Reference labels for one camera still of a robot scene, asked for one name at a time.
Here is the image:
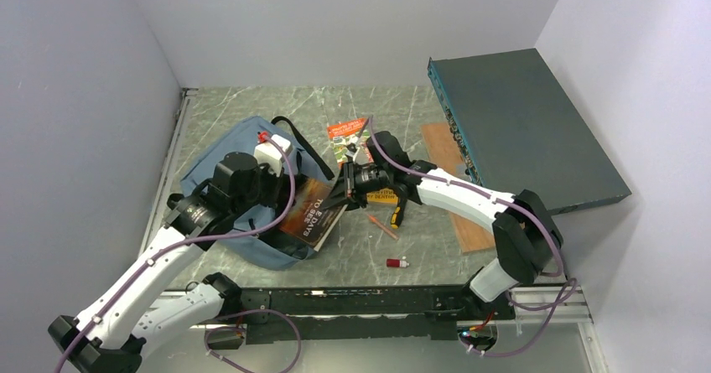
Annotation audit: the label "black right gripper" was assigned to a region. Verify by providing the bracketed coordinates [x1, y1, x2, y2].
[320, 158, 392, 213]

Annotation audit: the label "dark Three Days book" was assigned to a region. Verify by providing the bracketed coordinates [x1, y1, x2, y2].
[278, 178, 346, 252]

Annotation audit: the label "blue student backpack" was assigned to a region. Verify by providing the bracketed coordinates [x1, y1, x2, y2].
[169, 116, 335, 270]

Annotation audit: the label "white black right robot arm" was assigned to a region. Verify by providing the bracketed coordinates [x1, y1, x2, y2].
[322, 131, 564, 319]

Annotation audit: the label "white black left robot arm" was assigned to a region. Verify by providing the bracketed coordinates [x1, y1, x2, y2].
[48, 144, 297, 372]

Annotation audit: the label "orange blue Treehouse book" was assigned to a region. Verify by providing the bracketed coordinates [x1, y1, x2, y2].
[366, 189, 398, 205]

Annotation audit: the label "orange pencil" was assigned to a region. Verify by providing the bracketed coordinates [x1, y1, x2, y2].
[366, 213, 399, 241]

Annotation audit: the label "orange green Treehouse book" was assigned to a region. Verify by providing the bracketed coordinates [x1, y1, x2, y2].
[326, 117, 372, 168]

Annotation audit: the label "yellow black screwdriver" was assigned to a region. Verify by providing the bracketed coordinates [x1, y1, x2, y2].
[390, 197, 407, 229]

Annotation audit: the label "small red white tube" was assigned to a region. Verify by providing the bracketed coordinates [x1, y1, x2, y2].
[386, 258, 409, 268]

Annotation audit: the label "brown wooden board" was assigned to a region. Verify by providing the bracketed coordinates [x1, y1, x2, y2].
[420, 122, 495, 254]

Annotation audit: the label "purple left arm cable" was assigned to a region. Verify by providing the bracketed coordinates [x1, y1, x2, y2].
[53, 132, 298, 373]

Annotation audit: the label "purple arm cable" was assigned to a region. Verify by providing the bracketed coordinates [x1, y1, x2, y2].
[53, 132, 298, 373]
[366, 116, 579, 360]

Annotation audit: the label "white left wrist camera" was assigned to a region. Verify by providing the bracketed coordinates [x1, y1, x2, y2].
[253, 131, 293, 176]

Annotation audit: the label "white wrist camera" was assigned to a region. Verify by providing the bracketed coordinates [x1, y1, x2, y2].
[345, 142, 361, 163]
[253, 131, 293, 176]

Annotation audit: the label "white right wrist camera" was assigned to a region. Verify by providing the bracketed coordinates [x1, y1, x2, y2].
[345, 142, 361, 163]

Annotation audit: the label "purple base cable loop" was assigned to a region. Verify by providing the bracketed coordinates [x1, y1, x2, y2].
[203, 308, 304, 373]

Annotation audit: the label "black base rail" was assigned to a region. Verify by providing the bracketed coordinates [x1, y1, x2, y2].
[208, 284, 515, 345]

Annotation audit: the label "dark teal network switch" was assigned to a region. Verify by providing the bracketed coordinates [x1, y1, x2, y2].
[428, 49, 631, 215]

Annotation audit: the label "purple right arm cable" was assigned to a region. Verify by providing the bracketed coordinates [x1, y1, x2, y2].
[366, 116, 579, 360]

